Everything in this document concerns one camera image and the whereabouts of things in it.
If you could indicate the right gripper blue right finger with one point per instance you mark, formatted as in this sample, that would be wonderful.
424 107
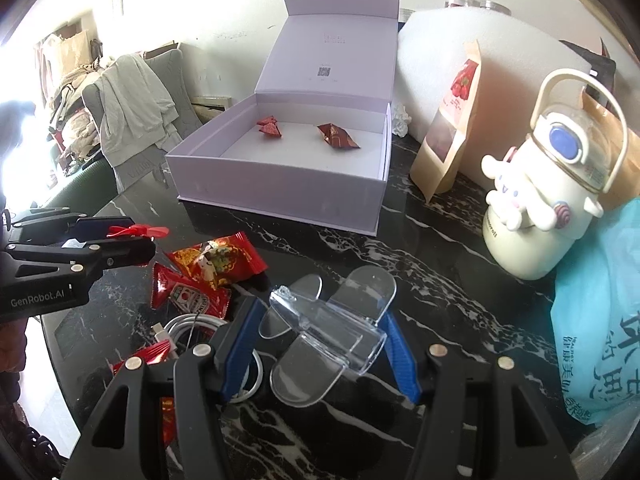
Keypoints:
402 361

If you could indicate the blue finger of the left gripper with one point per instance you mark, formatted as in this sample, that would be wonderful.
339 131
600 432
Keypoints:
116 252
97 228

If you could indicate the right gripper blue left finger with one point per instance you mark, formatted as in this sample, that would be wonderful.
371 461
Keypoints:
237 348

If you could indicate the red ketchup style snack packet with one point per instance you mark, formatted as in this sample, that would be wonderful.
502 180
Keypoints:
186 295

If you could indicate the clear acrylic holder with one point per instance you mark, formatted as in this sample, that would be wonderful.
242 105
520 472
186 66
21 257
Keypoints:
339 336

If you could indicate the red cartoon figure snack packet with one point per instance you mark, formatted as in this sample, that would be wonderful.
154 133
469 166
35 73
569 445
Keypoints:
220 262

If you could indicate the red gold character snack packet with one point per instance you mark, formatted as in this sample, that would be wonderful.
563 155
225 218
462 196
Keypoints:
154 358

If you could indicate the red candy packet white text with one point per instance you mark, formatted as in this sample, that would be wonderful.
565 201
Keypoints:
269 126

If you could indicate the dark brown candy packet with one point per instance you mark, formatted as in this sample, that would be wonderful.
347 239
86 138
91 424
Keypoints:
337 137

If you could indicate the dark green sofa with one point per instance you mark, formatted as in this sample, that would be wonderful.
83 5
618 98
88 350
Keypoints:
90 191

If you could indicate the grey sweatshirt on chair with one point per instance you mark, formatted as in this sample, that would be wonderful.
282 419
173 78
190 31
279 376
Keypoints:
138 111

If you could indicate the pile of clothes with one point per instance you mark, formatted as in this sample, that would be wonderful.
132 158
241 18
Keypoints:
69 59

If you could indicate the grey leaf pattern chair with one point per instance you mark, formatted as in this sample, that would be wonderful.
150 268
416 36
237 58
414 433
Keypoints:
168 67

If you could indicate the light blue plastic bag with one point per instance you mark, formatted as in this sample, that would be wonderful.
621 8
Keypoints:
595 316

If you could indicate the clear plastic bag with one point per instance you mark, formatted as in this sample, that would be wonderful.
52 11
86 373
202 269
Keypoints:
596 454

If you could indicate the kraft hawthorn snack pouch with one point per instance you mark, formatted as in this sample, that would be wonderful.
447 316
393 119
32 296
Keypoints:
438 160

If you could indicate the open lavender gift box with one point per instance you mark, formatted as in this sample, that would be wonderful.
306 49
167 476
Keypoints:
334 61

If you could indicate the crumpled white tissue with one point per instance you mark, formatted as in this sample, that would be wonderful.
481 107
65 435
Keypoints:
400 120

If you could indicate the white cartoon dog water bottle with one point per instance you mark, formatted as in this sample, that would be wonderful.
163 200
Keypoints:
547 190

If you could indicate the brown paper bag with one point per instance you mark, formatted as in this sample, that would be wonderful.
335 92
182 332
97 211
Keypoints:
626 186

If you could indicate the white foam board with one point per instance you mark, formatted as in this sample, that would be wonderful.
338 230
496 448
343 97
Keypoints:
515 57

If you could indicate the black board behind foam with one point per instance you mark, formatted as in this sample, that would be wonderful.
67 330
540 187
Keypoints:
602 67

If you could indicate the clear jar purple label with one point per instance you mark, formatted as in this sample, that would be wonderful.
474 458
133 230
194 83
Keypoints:
494 6

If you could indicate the wooden picture frame on floor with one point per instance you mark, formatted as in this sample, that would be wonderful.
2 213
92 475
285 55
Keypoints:
209 107

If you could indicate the wooden wall frame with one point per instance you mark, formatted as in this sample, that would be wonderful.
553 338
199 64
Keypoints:
597 9

